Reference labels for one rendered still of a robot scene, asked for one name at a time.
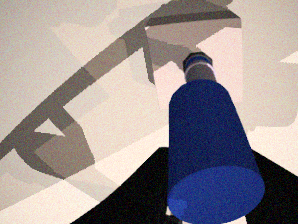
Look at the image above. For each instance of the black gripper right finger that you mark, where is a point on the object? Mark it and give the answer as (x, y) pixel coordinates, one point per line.
(279, 204)

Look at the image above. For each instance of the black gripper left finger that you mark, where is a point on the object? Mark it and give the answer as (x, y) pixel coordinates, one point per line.
(141, 199)

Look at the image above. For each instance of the dark blue marker cap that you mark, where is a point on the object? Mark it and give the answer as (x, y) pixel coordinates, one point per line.
(212, 175)

